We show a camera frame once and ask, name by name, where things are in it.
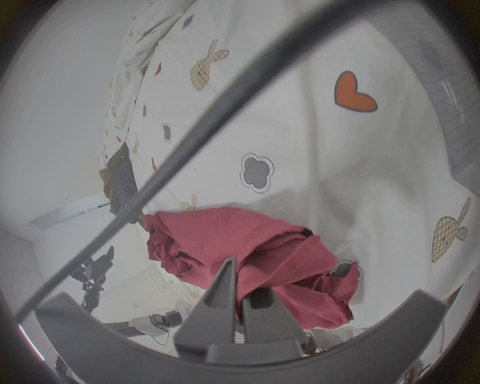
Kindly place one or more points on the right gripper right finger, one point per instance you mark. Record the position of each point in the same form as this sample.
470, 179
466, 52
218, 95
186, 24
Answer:
270, 322

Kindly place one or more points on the bed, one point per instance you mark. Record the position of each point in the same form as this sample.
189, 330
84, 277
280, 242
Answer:
318, 157

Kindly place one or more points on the red shirt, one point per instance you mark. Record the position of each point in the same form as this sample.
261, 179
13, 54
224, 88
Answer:
225, 236

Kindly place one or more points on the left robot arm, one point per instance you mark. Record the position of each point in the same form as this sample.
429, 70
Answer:
92, 273

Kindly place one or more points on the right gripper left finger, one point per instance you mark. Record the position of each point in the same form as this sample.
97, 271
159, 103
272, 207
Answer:
217, 311

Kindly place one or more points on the brown garment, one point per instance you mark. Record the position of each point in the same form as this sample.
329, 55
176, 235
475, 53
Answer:
119, 155

